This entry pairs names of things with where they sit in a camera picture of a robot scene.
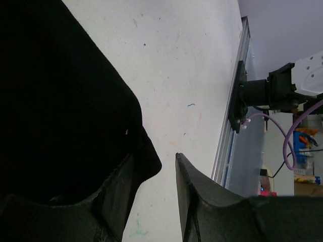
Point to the aluminium mounting rail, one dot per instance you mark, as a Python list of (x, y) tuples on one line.
[(225, 152)]

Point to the black underwear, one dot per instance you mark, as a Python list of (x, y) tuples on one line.
[(68, 119)]

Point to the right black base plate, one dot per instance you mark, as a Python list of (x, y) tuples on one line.
[(237, 107)]

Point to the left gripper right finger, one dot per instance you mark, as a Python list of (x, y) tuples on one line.
[(209, 212)]

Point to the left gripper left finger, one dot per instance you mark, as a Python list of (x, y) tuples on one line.
[(100, 217)]

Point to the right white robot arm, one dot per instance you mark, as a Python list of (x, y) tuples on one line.
[(287, 87)]

